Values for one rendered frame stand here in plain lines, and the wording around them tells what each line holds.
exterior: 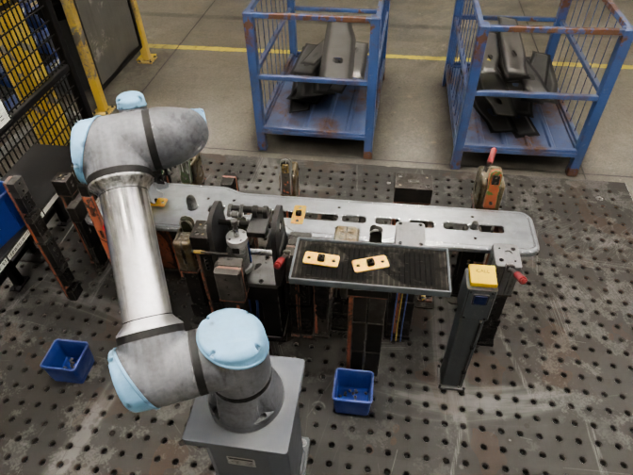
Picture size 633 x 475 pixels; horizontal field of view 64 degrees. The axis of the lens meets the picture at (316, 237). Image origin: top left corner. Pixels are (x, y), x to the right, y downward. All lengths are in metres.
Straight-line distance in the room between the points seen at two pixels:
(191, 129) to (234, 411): 0.53
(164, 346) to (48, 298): 1.11
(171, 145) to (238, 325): 0.35
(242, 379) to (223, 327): 0.09
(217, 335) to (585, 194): 1.79
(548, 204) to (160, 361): 1.72
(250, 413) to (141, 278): 0.32
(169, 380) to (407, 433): 0.79
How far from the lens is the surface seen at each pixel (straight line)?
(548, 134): 3.74
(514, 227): 1.62
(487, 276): 1.23
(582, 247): 2.10
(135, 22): 4.97
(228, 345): 0.88
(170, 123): 0.99
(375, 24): 3.09
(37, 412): 1.72
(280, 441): 1.04
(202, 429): 1.07
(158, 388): 0.91
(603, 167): 3.88
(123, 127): 0.99
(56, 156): 2.01
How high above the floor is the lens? 2.04
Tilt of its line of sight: 44 degrees down
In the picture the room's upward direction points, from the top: 2 degrees counter-clockwise
